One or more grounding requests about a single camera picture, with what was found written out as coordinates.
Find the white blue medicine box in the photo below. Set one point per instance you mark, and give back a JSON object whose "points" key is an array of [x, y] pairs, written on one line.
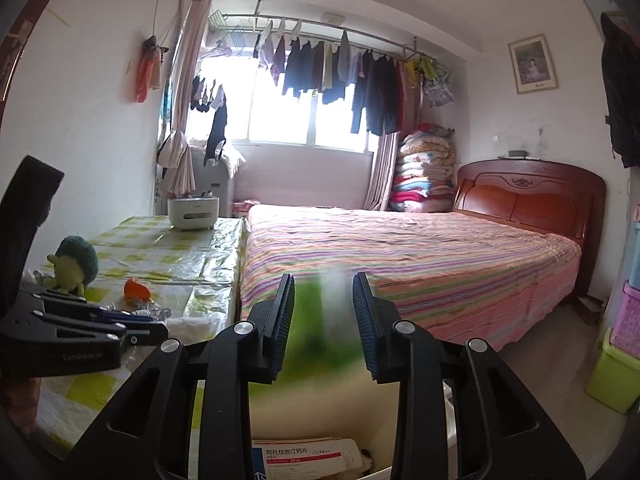
{"points": [[300, 460]]}

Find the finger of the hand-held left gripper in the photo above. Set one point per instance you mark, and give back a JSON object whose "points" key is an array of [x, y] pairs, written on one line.
{"points": [[145, 334], [120, 316]]}

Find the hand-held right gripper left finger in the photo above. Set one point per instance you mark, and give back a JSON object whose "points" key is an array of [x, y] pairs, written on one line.
{"points": [[280, 330]]}

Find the hanging small laundry cluster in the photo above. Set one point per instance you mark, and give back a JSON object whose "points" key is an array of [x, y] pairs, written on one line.
{"points": [[205, 92]]}

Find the pink storage box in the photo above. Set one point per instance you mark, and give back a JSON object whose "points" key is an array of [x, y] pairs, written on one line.
{"points": [[627, 320]]}

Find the green white plastic bottle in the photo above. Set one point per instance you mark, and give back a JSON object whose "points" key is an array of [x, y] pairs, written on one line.
{"points": [[320, 345]]}

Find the light blue storage box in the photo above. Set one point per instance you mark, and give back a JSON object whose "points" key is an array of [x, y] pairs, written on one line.
{"points": [[635, 255]]}

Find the red wooden headboard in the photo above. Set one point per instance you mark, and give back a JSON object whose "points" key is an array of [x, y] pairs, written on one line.
{"points": [[530, 200]]}

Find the orange plastic item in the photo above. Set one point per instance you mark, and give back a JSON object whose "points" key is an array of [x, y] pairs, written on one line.
{"points": [[135, 289]]}

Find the yellow checkered tablecloth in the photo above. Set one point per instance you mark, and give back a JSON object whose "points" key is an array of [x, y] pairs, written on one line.
{"points": [[150, 260]]}

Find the dark hanging jacket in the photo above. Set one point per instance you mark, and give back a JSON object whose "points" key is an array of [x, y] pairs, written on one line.
{"points": [[620, 90]]}

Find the dark red door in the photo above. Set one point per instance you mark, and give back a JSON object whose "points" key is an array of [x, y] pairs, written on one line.
{"points": [[17, 50]]}

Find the stack of folded quilts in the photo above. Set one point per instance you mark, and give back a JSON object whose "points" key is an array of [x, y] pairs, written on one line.
{"points": [[425, 170]]}

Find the white washing machine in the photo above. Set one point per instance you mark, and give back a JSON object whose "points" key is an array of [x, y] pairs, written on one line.
{"points": [[220, 185]]}

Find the black hanging garment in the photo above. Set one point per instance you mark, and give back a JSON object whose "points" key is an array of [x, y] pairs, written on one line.
{"points": [[217, 125]]}

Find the white organizer box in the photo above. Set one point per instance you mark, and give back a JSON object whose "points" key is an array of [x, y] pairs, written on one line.
{"points": [[192, 215]]}

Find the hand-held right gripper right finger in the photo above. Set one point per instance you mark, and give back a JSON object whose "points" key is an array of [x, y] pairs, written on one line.
{"points": [[367, 330]]}

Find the pink cloth pile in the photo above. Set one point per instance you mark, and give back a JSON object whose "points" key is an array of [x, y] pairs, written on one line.
{"points": [[246, 207]]}

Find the small grey box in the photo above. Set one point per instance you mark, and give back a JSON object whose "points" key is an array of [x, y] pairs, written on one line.
{"points": [[517, 153]]}

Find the orange cloth on hook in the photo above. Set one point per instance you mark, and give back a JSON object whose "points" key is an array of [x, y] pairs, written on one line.
{"points": [[145, 72]]}

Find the striped pink curtain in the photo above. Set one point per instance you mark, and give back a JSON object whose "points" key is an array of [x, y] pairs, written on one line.
{"points": [[382, 175]]}

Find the row of hanging clothes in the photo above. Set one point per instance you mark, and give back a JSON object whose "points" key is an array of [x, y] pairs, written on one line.
{"points": [[375, 90]]}

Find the framed wall picture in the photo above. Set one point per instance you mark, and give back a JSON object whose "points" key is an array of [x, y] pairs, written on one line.
{"points": [[532, 62]]}

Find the green storage box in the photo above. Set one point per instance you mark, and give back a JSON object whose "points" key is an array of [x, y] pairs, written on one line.
{"points": [[615, 375]]}

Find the bed with striped sheet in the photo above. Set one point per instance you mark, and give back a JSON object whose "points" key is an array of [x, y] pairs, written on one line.
{"points": [[425, 260]]}

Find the metal clothes rail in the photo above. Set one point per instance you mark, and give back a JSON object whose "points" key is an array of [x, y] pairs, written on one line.
{"points": [[310, 22]]}

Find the green plush toy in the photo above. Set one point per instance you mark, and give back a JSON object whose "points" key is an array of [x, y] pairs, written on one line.
{"points": [[75, 260]]}

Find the tied pink curtain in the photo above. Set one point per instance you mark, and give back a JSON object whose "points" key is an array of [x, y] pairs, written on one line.
{"points": [[192, 60]]}

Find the cream plastic bin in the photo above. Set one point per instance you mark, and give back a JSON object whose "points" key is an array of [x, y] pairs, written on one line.
{"points": [[325, 415]]}

